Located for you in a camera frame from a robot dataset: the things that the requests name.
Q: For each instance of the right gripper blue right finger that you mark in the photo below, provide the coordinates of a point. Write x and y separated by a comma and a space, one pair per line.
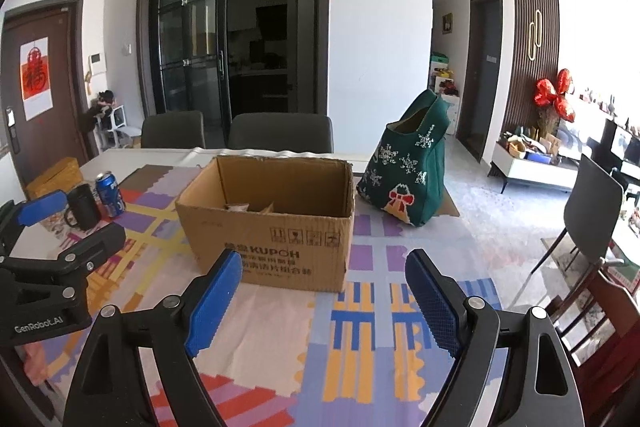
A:
538, 387

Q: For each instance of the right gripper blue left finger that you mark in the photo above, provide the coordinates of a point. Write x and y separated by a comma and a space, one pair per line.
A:
109, 388

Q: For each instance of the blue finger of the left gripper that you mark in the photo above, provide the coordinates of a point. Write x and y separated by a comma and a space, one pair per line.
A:
15, 216
81, 258

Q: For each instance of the black mug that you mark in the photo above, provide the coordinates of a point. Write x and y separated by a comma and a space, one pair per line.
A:
82, 210

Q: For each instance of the blue soda can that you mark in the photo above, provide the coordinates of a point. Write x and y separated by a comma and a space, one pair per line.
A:
109, 194

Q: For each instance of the red wooden chair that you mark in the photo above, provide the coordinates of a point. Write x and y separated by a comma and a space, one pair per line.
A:
605, 361

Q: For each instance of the red paper door poster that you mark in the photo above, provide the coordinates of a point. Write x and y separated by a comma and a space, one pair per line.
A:
35, 78

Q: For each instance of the colourful patterned tablecloth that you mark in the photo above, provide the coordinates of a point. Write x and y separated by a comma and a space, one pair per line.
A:
361, 357

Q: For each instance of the brown entrance door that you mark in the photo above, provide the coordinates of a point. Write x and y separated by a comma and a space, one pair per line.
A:
38, 144

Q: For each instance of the white snack packet in box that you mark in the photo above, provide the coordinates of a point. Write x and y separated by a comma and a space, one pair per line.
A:
249, 207

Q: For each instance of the dark grey chair left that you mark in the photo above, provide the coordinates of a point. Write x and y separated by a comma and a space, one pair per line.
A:
184, 129

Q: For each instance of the dark grey chair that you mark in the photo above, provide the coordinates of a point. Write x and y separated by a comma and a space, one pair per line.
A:
297, 132
184, 129

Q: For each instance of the grey side chair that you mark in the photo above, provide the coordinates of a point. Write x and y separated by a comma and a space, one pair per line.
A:
590, 216

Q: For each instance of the brown cardboard box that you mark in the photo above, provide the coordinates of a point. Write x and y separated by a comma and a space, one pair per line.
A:
304, 244

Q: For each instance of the white low tv cabinet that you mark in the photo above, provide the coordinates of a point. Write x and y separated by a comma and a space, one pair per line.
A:
516, 171

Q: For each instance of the green Christmas tote bag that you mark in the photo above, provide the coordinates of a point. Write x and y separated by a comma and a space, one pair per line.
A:
405, 175

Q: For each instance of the dark grey chair right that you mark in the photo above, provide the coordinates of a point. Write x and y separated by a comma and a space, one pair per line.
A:
297, 132

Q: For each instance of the black glass sliding door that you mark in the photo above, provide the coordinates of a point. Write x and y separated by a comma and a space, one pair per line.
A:
225, 58

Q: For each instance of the dark interior door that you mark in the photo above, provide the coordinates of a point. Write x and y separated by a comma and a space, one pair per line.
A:
481, 75

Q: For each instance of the red bow decoration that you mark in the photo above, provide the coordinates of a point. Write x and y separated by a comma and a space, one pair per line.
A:
548, 93

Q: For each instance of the brown slatted wall panel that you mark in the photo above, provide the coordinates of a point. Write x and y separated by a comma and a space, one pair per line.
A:
535, 56

